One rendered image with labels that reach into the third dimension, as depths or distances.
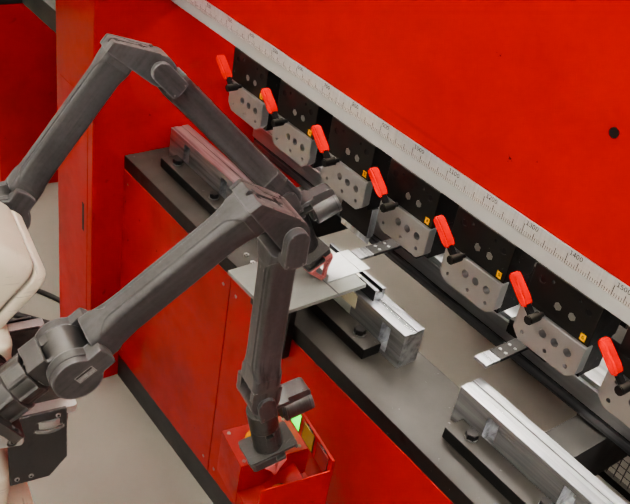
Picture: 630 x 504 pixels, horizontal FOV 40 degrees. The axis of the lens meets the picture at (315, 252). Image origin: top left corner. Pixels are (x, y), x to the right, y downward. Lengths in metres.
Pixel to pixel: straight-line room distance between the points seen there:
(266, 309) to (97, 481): 1.49
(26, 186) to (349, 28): 0.72
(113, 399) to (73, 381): 1.73
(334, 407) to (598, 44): 1.01
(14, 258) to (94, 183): 1.27
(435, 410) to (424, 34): 0.79
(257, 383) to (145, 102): 1.25
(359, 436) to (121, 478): 1.07
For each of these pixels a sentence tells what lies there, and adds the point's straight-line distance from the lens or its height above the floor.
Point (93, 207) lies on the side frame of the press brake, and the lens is 2.69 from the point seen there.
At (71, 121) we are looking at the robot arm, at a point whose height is 1.41.
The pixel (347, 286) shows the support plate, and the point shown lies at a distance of 1.98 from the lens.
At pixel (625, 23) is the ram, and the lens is 1.42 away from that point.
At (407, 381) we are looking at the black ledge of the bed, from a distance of 1.96.
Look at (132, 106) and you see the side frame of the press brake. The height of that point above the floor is 1.03.
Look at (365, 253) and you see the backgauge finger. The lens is 2.10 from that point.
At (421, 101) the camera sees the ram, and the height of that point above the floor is 1.49.
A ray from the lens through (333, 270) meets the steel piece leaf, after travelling 2.02.
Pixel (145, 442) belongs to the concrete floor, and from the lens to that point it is 2.94.
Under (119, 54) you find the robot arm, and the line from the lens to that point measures 1.60.
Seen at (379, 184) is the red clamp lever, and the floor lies 1.29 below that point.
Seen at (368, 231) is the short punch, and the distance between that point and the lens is 1.97.
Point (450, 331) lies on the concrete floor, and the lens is 3.61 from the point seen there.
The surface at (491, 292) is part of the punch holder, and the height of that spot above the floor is 1.23.
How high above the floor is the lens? 2.15
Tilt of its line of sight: 34 degrees down
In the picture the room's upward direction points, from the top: 11 degrees clockwise
